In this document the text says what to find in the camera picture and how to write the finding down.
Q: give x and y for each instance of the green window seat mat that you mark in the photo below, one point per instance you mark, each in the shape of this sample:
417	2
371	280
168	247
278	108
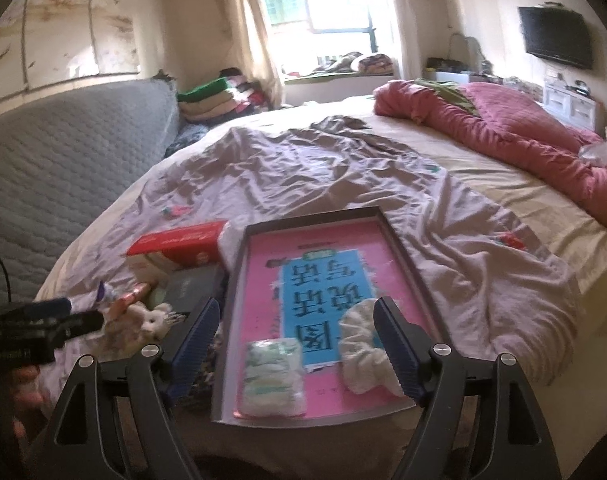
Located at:
333	77

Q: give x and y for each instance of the white rounded chair back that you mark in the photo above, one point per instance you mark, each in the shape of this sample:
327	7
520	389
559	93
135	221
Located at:
467	47

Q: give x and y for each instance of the dark patterned cloth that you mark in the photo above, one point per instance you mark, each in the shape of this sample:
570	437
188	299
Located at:
186	137

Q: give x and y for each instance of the pink pen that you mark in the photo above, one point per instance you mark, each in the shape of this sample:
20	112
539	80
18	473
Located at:
133	297

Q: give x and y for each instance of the white green tissue pack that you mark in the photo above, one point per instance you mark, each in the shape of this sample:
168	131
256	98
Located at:
273	380

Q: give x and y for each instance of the dark hardcover book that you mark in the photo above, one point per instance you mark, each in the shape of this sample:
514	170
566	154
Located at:
193	285

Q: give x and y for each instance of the window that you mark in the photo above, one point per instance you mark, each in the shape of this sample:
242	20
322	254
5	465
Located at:
333	0

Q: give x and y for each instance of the blossom wall painting panel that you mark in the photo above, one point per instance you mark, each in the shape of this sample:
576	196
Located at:
3	60
58	25
113	20

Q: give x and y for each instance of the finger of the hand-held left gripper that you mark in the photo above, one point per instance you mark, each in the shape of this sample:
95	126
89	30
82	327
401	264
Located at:
38	308
80	324

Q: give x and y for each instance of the red white tissue pack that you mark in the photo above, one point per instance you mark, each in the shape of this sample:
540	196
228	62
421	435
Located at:
183	240

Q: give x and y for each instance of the pink blanket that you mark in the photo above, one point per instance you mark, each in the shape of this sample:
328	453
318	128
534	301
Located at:
508	125

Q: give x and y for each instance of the pink white plush flower toy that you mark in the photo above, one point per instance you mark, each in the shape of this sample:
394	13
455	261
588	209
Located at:
153	317

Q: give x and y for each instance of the pink blue picture book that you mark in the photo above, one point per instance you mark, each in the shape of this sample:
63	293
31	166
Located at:
263	280

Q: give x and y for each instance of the clear plastic bag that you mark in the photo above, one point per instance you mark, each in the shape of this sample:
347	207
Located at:
597	152

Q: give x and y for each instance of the purple wrinkled bed sheet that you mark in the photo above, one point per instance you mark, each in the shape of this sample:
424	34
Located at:
308	170

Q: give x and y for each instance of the pile of patterned bedding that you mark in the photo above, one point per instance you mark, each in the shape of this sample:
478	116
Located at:
368	62

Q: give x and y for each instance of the black wall television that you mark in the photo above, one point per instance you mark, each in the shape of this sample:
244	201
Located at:
553	35

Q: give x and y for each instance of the white fluffy scrunchie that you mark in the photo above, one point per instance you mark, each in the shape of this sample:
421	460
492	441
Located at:
358	340

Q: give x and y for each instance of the stack of folded clothes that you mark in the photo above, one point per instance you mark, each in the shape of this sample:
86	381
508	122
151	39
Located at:
208	100

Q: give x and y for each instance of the cream curtain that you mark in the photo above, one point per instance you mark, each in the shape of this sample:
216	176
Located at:
398	20
248	35

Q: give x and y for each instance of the white purple tube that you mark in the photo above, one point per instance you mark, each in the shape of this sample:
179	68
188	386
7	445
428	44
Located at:
100	292

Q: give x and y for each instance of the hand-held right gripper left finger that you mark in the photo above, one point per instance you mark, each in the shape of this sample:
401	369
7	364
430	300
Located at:
199	345

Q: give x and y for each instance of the grey shallow cardboard box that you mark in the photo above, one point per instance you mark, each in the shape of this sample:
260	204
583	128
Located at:
233	310

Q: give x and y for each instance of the grey quilted headboard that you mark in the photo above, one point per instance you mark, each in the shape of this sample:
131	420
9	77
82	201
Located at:
58	150

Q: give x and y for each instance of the green cloth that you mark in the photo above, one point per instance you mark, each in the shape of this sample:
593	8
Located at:
453	95

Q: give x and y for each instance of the white drawer cabinet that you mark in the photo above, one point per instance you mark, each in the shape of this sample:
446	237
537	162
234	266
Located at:
568	105

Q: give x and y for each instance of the person's left hand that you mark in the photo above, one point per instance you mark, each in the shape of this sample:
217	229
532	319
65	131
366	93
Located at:
27	385

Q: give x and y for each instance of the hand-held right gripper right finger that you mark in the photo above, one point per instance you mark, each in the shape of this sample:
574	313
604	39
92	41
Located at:
397	352

